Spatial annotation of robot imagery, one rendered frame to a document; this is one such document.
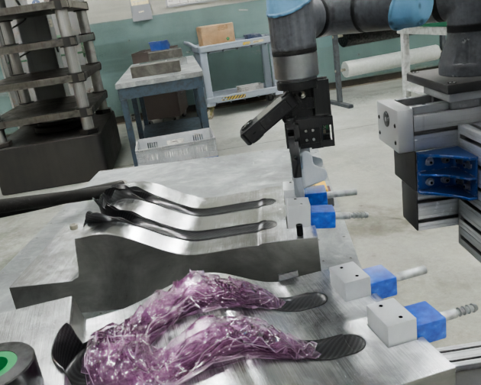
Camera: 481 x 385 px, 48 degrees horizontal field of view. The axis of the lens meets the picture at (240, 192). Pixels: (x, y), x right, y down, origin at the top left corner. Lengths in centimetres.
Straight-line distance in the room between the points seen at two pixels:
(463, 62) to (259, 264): 61
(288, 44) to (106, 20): 641
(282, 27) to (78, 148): 396
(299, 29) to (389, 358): 52
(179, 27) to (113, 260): 643
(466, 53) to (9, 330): 96
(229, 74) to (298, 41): 640
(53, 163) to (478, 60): 405
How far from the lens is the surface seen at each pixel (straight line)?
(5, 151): 489
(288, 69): 89
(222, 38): 667
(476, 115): 120
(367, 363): 62
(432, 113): 116
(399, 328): 63
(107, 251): 86
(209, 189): 139
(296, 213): 85
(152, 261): 85
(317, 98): 92
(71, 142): 475
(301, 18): 89
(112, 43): 725
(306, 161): 93
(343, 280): 71
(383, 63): 657
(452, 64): 120
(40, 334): 68
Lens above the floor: 123
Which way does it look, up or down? 19 degrees down
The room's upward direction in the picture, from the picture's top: 8 degrees counter-clockwise
